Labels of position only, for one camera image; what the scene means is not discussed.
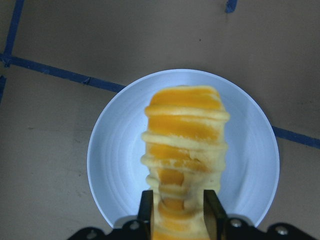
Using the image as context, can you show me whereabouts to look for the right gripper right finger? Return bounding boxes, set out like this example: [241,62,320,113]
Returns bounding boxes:
[203,189,228,240]

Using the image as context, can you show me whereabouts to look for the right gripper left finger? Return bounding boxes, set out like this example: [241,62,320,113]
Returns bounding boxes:
[137,190,154,240]

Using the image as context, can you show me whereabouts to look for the light blue plate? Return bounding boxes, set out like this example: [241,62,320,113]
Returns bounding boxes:
[87,69,280,228]

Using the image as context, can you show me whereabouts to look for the orange striped bread loaf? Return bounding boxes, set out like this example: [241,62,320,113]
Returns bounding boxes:
[141,85,230,240]

